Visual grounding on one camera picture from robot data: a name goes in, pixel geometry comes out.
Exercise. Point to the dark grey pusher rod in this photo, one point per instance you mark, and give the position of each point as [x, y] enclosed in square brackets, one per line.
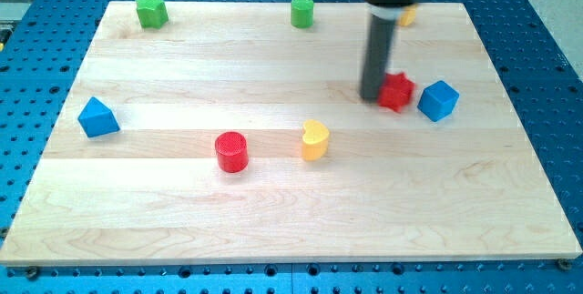
[376, 56]

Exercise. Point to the red star block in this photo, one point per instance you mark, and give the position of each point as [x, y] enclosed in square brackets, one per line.
[396, 92]

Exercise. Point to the yellow block behind arm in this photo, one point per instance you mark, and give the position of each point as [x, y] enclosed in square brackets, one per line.
[408, 16]

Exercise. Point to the light wooden board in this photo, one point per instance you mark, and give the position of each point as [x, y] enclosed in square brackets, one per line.
[391, 186]

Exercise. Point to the green star block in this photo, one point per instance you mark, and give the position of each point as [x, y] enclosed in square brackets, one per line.
[152, 13]

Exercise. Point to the green cylinder block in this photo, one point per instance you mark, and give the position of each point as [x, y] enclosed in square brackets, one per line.
[302, 13]

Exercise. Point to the blue cube block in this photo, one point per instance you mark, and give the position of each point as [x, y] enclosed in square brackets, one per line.
[438, 100]

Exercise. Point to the yellow heart block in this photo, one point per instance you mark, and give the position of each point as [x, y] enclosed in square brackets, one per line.
[315, 140]

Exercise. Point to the red cylinder block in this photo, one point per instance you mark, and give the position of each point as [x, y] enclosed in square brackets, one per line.
[231, 151]

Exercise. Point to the blue triangle block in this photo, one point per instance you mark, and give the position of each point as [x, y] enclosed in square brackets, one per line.
[97, 119]

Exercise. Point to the blue perforated table plate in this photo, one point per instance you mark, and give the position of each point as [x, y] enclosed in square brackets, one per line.
[47, 47]

